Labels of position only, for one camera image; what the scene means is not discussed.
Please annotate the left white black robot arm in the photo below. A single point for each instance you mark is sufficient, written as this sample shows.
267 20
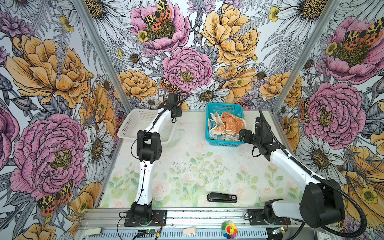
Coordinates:
148 151

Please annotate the aluminium front rail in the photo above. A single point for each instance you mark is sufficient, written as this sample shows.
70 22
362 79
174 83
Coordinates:
177 218

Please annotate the white plastic basket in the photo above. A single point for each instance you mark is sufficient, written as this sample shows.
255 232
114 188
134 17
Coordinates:
139 119

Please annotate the pink eraser block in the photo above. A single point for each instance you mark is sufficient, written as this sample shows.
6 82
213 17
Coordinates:
189 231

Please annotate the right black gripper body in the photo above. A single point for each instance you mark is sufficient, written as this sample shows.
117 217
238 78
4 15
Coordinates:
250 137

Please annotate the black stapler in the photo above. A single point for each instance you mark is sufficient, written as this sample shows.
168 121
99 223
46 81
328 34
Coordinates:
221 198

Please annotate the blue patterned towel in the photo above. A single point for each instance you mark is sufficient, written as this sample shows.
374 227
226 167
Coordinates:
222 137

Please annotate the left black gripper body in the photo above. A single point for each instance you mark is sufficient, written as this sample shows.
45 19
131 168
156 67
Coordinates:
178 112

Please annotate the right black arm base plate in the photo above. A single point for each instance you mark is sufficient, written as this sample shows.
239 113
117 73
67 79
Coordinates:
264 217

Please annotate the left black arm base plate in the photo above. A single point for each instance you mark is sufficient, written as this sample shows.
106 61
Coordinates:
157 219

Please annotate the teal plastic basket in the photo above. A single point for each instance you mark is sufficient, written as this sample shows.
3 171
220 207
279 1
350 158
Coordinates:
234 109

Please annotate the orange rabbit print towel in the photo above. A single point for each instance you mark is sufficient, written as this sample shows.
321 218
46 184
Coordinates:
228 123

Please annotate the colourful flower toy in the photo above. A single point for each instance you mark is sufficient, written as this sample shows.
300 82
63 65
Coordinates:
229 230

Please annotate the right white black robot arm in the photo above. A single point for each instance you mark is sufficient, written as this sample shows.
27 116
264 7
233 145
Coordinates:
321 203

